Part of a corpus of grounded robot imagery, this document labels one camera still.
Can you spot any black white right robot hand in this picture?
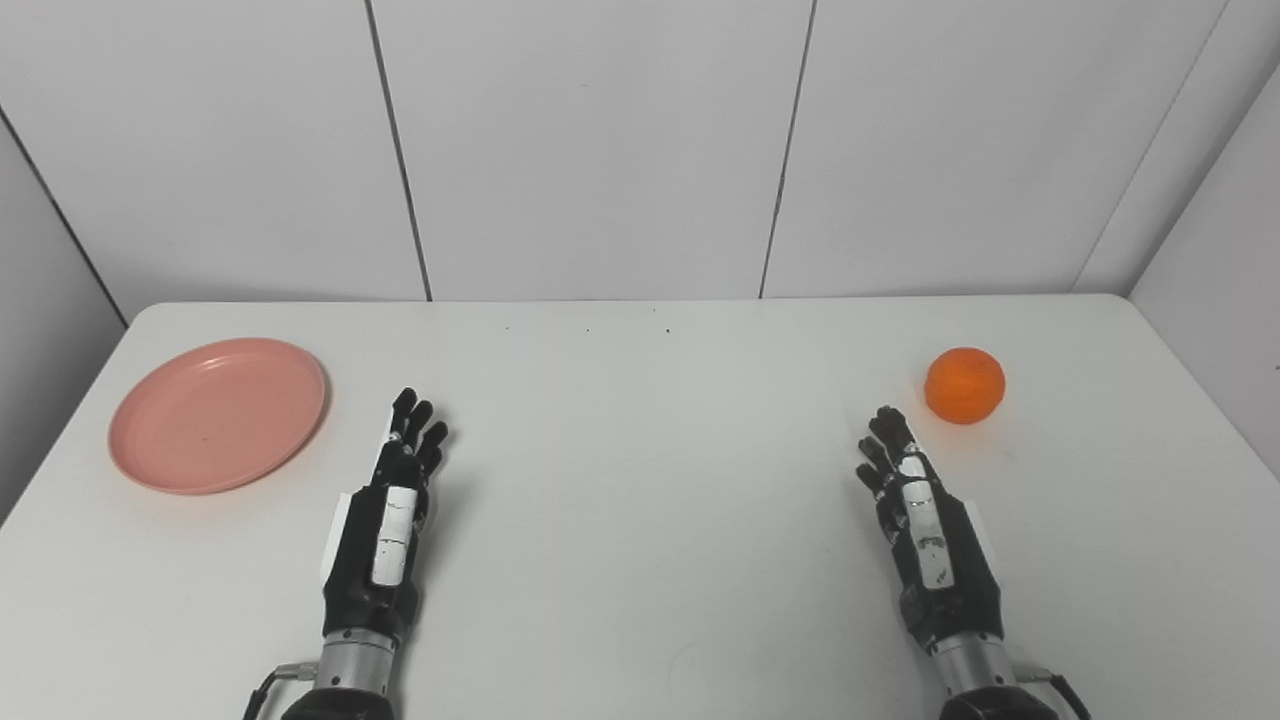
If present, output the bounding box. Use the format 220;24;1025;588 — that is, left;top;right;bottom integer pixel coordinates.
855;405;1005;657

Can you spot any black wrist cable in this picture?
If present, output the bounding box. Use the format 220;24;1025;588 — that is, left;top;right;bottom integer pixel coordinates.
243;660;319;720
1015;665;1093;720

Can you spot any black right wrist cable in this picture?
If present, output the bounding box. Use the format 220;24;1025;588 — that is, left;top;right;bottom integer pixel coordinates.
1015;665;1093;720

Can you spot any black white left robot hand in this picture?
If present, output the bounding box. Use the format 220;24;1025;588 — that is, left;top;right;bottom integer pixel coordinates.
320;387;450;647

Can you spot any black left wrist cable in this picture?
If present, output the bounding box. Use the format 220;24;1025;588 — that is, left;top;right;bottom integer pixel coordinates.
243;660;319;720

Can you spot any orange fruit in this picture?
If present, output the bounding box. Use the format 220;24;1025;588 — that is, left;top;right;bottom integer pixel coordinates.
924;347;1007;425

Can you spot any pink round plate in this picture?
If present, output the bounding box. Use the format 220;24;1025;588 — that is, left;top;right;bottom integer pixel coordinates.
108;337;329;496

